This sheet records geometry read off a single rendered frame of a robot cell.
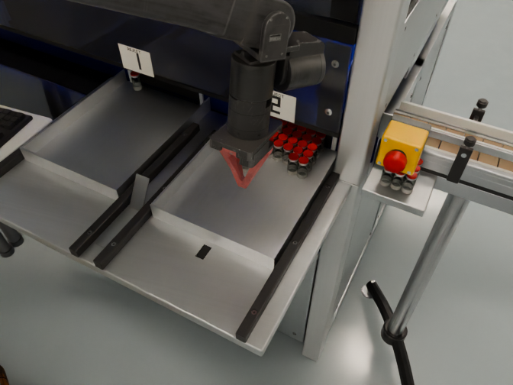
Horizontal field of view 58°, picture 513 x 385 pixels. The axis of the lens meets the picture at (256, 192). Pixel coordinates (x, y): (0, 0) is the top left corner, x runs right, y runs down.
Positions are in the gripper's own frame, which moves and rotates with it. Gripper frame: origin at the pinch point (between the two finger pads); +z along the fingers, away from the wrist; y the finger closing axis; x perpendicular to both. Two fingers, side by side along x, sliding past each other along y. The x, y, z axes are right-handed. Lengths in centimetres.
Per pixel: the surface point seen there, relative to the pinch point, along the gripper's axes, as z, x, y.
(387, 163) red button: 2.6, -17.4, 22.2
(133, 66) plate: 1.9, 41.5, 26.1
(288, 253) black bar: 15.6, -7.6, 5.2
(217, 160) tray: 14.7, 16.5, 21.4
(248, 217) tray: 16.5, 3.2, 10.7
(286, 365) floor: 101, -5, 38
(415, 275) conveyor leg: 50, -32, 50
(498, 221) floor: 83, -60, 137
